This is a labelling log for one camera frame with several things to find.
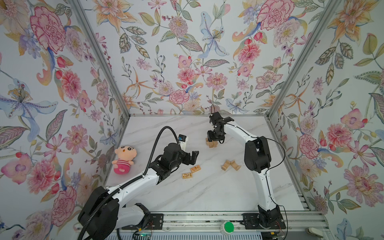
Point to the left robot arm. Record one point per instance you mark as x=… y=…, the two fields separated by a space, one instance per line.
x=106 y=209

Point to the wood arch block right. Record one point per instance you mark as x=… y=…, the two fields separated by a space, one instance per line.
x=235 y=165

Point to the printed wood block lower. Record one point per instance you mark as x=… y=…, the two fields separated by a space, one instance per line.
x=187 y=175

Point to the long wood block diagonal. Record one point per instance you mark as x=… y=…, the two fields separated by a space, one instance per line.
x=211 y=144

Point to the printed wood block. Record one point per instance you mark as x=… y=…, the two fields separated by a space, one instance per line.
x=195 y=169
x=187 y=175

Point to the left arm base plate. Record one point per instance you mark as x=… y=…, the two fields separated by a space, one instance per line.
x=150 y=222

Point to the green round button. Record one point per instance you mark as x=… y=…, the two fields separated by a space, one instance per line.
x=227 y=228

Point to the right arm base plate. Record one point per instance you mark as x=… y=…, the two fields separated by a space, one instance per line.
x=256 y=221

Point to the printed wood block upper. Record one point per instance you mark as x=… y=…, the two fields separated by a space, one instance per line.
x=195 y=169

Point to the pink plush doll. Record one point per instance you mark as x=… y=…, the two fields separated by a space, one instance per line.
x=126 y=155

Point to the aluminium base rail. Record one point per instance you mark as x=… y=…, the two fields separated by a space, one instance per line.
x=296 y=221

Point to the wood arch block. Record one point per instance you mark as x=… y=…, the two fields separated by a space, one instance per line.
x=235 y=165
x=226 y=164

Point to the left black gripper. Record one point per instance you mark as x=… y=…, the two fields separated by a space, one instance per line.
x=192 y=160

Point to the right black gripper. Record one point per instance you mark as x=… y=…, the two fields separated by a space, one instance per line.
x=210 y=138

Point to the wood arch block left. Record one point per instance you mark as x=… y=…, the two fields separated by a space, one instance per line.
x=226 y=164

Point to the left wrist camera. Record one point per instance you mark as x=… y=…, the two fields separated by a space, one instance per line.
x=183 y=142

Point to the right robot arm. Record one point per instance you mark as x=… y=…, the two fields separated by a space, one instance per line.
x=257 y=158

